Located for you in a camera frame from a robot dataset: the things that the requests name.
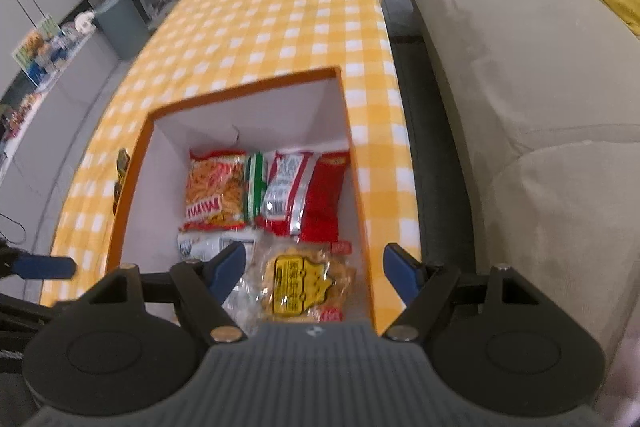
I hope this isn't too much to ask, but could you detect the plain red snack packet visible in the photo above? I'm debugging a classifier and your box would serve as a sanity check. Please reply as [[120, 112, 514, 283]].
[[299, 152, 351, 244]]

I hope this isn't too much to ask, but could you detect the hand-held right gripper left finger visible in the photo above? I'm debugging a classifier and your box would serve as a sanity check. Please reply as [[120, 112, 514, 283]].
[[90, 242, 248, 344]]

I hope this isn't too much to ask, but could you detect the green snack packet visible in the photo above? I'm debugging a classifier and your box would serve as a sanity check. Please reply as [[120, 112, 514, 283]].
[[245, 152, 269, 221]]

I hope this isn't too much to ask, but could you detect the beige sofa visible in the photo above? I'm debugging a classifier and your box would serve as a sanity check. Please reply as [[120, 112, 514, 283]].
[[402, 0, 640, 360]]

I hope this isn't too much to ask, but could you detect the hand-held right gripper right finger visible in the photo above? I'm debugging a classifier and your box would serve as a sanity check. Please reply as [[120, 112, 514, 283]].
[[384, 244, 543, 342]]

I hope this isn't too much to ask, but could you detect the black floor cable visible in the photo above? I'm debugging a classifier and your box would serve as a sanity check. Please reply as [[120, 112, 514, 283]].
[[0, 213, 27, 249]]

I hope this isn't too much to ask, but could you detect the yellow checked tablecloth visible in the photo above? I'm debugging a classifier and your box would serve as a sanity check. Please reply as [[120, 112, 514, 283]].
[[40, 0, 423, 338]]

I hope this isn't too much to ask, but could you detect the white low cabinet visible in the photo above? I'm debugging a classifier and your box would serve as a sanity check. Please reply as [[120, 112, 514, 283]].
[[0, 27, 151, 192]]

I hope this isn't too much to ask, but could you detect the clear cracker packet yellow label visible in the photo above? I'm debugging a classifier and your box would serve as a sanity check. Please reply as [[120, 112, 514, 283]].
[[247, 241, 358, 324]]

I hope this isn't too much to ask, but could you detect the orange cardboard box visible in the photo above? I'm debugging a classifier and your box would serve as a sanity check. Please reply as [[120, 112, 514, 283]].
[[102, 66, 376, 338]]

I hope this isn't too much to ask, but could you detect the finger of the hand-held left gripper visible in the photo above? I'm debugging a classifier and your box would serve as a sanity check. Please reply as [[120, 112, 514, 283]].
[[0, 291, 56, 327], [0, 243, 77, 281]]

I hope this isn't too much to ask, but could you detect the small dark yellow packet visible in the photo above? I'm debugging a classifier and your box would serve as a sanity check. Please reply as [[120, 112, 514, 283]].
[[115, 149, 132, 208]]

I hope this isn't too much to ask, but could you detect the colourful printed box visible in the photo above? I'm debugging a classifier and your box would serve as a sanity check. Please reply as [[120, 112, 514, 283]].
[[11, 17, 72, 86]]

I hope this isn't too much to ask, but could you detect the orange stick snack packet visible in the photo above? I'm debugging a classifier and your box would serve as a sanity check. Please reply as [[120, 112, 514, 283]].
[[181, 149, 249, 233]]

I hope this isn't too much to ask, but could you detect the white snack packet blue print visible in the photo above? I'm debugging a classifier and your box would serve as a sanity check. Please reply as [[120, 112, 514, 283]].
[[177, 229, 261, 335]]

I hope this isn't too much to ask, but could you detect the red snack packet silver back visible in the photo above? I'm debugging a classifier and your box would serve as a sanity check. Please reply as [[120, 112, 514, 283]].
[[257, 150, 316, 236]]

